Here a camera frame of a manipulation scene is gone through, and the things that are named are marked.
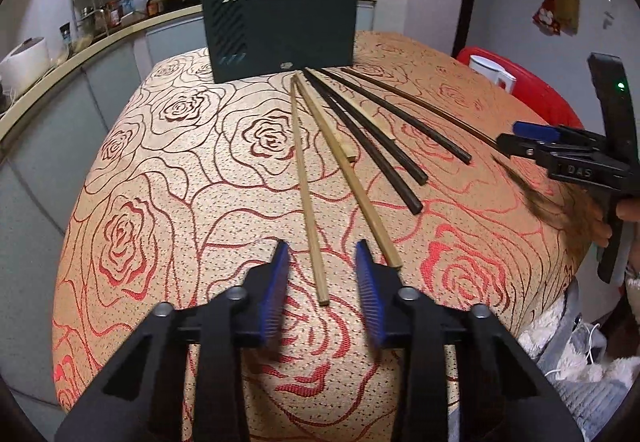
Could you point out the person's right hand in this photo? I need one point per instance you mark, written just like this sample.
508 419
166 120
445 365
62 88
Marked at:
631 212

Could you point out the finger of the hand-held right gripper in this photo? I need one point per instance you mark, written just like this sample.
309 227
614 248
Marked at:
520 144
530 127

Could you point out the brown hair strands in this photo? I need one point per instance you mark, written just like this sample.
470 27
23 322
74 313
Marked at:
550 207

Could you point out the red plastic stool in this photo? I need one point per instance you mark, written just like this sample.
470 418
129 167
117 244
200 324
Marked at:
545 91

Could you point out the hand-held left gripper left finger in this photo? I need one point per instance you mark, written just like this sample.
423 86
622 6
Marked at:
277 282

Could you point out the white electric kettle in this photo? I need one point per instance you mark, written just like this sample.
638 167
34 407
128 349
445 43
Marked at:
487 69

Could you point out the dark seasoning bottle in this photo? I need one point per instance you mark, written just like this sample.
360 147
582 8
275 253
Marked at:
66 39

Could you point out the white fluffy garment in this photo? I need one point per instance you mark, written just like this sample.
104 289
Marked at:
575 362

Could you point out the brown hanging bag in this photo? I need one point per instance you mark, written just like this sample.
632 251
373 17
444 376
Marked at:
567 6

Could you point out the dark brown chopstick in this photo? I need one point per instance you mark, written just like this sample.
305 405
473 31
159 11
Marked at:
394 182
429 134
401 156

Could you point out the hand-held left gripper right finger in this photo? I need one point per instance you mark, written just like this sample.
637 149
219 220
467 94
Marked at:
367 282

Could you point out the beige kitchen counter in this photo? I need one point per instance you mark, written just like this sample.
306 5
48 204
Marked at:
75 61

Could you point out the white wall hook item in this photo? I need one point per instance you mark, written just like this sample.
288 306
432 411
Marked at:
609 14

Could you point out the white rice cooker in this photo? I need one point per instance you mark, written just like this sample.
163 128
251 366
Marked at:
25 61

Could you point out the thin brown chopstick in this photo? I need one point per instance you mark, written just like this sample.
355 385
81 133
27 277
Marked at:
425 105

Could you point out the red floral hanging bag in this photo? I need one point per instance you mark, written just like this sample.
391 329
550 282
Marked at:
545 11

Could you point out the rose patterned tablecloth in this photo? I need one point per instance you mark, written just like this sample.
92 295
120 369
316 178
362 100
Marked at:
200 171

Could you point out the dark green utensil holder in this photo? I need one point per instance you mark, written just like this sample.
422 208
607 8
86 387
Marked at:
290 31

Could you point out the grey lower cabinets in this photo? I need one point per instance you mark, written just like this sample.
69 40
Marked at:
45 161

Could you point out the bamboo chopstick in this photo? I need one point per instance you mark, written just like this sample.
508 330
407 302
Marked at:
373 222
307 192
332 121

